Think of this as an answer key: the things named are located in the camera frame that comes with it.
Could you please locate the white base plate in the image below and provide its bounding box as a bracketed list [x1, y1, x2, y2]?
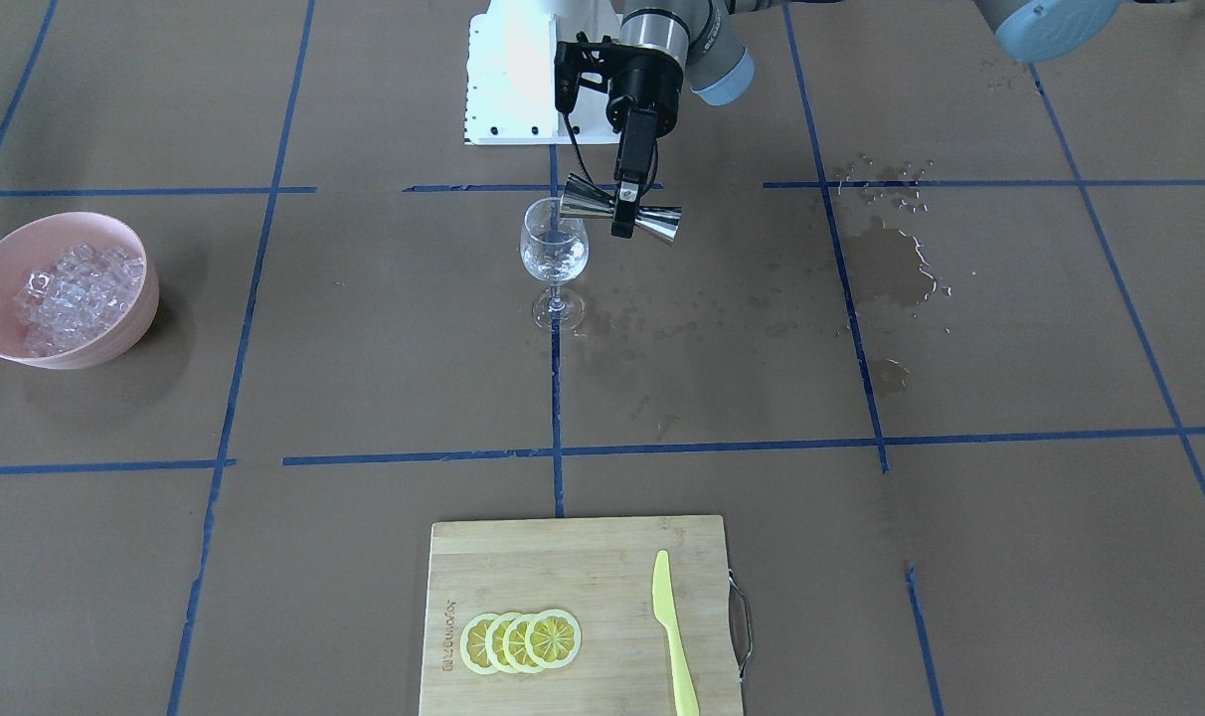
[463, 1, 621, 146]

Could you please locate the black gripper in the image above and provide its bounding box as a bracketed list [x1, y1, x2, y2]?
[605, 45, 684, 239]

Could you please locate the yellow plastic knife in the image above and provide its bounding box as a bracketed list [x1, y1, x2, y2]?
[651, 548, 701, 715]

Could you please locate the pink bowl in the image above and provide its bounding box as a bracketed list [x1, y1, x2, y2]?
[0, 210, 160, 370]

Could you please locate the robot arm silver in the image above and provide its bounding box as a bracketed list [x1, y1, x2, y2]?
[589, 1, 1119, 239]

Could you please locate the steel double jigger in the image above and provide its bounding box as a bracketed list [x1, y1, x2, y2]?
[559, 174, 683, 245]

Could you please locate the bamboo cutting board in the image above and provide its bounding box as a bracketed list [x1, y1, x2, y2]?
[418, 515, 743, 715]

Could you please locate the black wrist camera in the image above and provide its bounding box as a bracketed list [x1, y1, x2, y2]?
[553, 33, 616, 116]

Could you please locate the clear wine glass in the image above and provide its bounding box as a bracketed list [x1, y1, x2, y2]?
[519, 198, 589, 331]

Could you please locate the ice cubes pile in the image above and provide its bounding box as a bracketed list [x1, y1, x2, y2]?
[13, 243, 145, 358]

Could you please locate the lemon slice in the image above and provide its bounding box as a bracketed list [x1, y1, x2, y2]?
[502, 615, 551, 674]
[484, 612, 524, 674]
[525, 609, 583, 669]
[462, 614, 501, 675]

